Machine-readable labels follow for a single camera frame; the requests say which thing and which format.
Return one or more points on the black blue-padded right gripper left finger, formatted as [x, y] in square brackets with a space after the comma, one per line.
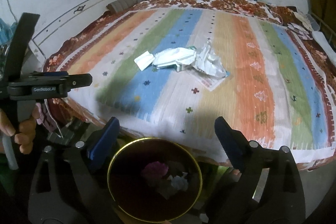
[101, 142]

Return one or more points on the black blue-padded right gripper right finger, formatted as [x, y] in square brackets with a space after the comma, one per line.
[234, 143]

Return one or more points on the brown floral bed sheet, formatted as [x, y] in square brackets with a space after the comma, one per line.
[210, 1]

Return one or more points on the small white tissue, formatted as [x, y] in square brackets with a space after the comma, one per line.
[144, 60]

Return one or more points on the striped colourful bed mat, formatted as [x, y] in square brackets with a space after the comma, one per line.
[194, 74]

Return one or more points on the patterned pillow at bed corner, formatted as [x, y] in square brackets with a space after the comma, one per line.
[302, 26]

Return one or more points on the round black gold-rimmed trash bin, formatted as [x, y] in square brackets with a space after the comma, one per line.
[154, 180]

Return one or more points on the green white medicine box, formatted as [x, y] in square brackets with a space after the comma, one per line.
[174, 65]

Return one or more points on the blue bag on floor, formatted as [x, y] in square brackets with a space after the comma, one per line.
[7, 32]

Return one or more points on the pink crumpled trash in bin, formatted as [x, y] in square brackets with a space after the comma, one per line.
[155, 170]

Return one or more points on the person's left hand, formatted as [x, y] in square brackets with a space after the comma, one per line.
[26, 131]

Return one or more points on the white tissue paper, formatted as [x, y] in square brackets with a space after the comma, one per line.
[174, 56]

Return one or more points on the clear plastic bag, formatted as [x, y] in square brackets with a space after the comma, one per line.
[208, 62]

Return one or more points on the flat printed plastic package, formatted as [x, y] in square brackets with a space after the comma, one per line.
[209, 82]

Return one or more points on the grey folded cloth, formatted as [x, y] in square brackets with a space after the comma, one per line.
[121, 5]

